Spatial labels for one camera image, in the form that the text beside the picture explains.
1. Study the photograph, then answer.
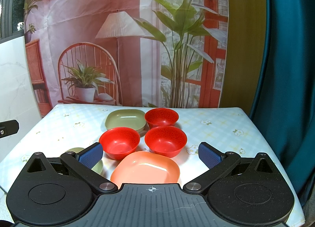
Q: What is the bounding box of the red bowl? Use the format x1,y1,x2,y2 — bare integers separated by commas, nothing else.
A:
145,108,179,128
144,126,187,158
99,127,140,160

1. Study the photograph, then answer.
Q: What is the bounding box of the green square plate back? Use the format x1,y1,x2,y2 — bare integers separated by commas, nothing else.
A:
105,109,146,133

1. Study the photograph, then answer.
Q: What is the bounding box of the red bowl back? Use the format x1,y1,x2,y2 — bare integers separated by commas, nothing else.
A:
145,108,179,128

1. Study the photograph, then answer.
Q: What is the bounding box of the small green plate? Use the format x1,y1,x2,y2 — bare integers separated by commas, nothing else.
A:
67,147,104,175

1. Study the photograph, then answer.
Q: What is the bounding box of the white marble panel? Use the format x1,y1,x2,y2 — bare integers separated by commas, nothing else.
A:
1,37,42,160

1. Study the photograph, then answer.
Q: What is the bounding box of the floral checked tablecloth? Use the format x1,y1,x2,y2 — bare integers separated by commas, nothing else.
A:
0,103,307,227

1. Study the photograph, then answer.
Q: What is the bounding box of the salmon square plate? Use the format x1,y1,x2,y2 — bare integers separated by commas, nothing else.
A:
110,151,180,188

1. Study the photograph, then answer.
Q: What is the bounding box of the teal curtain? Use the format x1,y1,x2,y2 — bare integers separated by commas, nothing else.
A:
250,0,314,204

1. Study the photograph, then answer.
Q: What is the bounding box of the printed room backdrop cloth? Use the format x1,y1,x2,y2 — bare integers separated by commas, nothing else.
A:
24,0,229,115

